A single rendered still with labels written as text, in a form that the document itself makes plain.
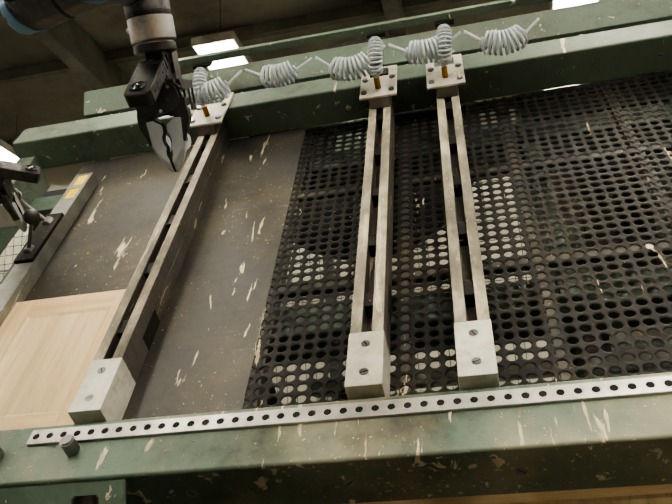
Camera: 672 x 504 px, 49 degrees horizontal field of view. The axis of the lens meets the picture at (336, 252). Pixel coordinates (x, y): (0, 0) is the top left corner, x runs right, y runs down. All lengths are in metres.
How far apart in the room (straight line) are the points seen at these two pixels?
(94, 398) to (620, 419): 0.85
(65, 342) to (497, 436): 0.91
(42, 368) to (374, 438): 0.73
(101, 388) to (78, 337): 0.26
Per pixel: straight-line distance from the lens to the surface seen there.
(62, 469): 1.31
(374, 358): 1.22
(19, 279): 1.86
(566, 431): 1.12
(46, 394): 1.52
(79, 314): 1.68
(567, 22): 2.61
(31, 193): 2.39
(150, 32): 1.28
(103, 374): 1.40
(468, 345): 1.22
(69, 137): 2.37
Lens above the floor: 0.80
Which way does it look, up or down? 17 degrees up
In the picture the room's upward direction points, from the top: 4 degrees counter-clockwise
